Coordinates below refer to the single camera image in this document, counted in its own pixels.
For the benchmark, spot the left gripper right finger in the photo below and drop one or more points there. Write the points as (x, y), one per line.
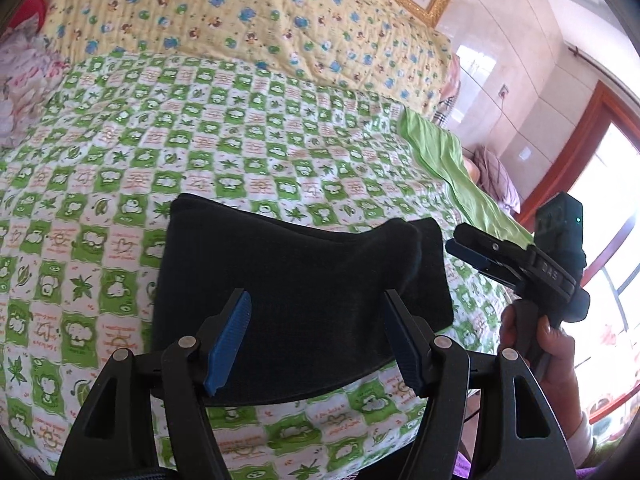
(405, 340)

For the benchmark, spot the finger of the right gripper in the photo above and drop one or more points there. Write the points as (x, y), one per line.
(484, 265)
(502, 251)

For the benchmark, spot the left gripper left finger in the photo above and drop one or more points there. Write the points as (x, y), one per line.
(222, 336)

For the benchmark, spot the black pants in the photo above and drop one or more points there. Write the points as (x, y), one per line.
(316, 322)

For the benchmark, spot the person's right hand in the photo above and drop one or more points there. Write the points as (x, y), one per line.
(560, 383)

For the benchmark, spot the light green blanket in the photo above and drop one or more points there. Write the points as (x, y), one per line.
(440, 153)

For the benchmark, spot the green checkered bed sheet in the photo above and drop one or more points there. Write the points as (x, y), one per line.
(85, 204)

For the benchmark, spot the yellow cartoon print quilt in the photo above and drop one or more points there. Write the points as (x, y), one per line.
(368, 45)

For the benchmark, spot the floral pink cloth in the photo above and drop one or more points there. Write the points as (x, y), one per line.
(30, 72)

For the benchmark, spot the red blanket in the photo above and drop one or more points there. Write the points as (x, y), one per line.
(29, 12)

